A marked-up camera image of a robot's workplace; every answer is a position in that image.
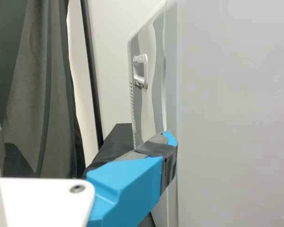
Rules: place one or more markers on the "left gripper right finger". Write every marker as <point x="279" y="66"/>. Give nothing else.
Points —
<point x="127" y="186"/>

